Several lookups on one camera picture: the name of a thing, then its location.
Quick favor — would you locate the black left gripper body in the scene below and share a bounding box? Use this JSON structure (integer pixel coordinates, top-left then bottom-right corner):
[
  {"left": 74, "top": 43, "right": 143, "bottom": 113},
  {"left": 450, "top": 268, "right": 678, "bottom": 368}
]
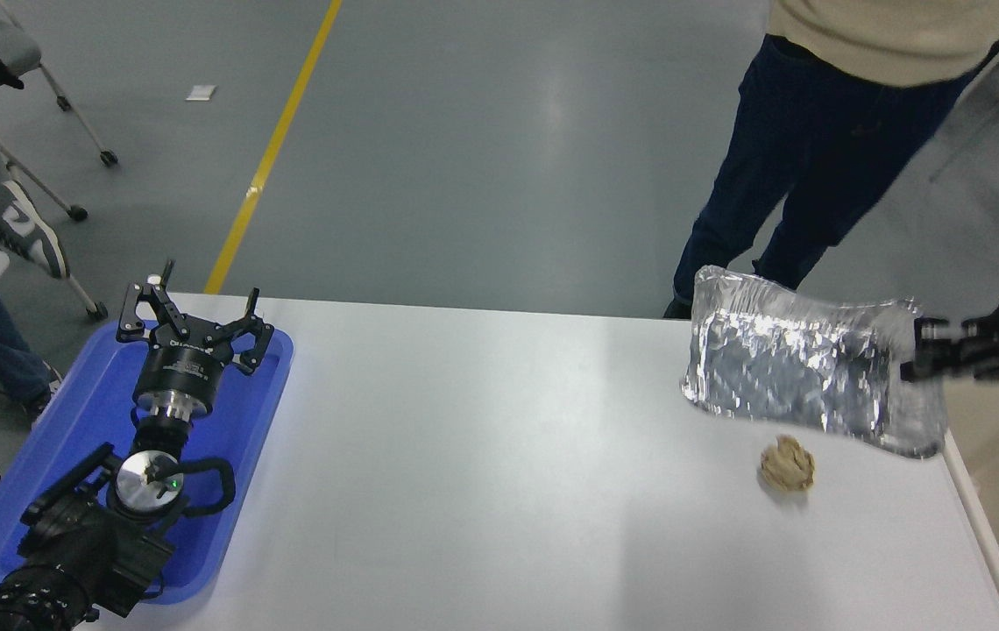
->
[{"left": 131, "top": 328, "right": 236, "bottom": 415}]

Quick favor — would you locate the blue plastic tray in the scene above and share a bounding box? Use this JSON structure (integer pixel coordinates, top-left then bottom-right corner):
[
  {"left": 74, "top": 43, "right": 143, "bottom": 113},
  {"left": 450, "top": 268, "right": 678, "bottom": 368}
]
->
[{"left": 0, "top": 319, "right": 295, "bottom": 607}]

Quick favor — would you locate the crumpled tan paper ball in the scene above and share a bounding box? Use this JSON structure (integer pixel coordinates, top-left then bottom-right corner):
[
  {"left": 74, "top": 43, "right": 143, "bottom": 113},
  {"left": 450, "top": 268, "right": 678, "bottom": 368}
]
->
[{"left": 759, "top": 435, "right": 816, "bottom": 493}]

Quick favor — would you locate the standing person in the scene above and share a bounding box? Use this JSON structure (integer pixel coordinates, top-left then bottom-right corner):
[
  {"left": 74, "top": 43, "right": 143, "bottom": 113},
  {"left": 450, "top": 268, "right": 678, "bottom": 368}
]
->
[{"left": 662, "top": 0, "right": 999, "bottom": 319}]

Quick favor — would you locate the grey wheeled chair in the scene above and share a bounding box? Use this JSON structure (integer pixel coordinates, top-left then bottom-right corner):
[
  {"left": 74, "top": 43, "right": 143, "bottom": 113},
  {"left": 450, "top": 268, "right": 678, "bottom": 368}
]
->
[{"left": 0, "top": 0, "right": 119, "bottom": 321}]

